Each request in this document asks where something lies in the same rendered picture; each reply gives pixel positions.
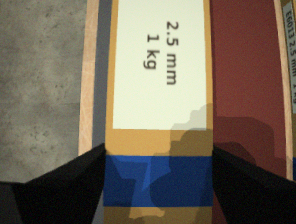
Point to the dark red low platform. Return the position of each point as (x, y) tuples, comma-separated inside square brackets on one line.
[(248, 98)]

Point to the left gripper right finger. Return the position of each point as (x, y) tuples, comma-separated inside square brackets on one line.
[(249, 194)]

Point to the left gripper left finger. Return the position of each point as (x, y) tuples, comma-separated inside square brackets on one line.
[(68, 194)]

